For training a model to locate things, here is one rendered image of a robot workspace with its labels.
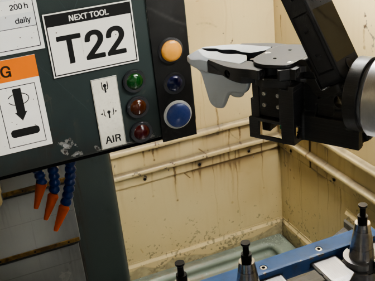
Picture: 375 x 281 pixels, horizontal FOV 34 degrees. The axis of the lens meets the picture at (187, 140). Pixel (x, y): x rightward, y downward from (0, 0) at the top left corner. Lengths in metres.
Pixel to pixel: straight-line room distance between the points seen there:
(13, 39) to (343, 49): 0.33
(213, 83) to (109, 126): 0.14
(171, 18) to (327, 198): 1.32
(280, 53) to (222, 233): 1.59
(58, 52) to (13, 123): 0.09
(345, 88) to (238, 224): 1.65
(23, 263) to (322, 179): 0.93
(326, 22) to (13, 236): 1.05
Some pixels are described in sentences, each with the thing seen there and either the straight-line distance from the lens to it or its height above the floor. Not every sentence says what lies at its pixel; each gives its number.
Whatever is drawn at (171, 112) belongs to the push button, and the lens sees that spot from 0.73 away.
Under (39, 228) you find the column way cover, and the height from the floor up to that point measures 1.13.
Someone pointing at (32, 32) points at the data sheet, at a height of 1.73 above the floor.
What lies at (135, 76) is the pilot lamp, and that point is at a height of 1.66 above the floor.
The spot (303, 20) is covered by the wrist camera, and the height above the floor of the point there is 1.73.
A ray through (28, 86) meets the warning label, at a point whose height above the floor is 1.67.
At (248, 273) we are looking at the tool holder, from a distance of 0.99.
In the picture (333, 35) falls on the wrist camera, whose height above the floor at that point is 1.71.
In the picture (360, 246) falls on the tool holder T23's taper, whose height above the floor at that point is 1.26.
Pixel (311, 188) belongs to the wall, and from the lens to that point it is 2.01.
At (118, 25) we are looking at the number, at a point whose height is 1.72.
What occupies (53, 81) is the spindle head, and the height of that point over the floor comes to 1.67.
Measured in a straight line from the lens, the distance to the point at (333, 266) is 1.11.
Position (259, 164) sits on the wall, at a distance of 2.12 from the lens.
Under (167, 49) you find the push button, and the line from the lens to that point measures 0.71.
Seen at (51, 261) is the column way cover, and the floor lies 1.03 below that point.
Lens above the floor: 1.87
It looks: 24 degrees down
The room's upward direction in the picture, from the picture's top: 6 degrees counter-clockwise
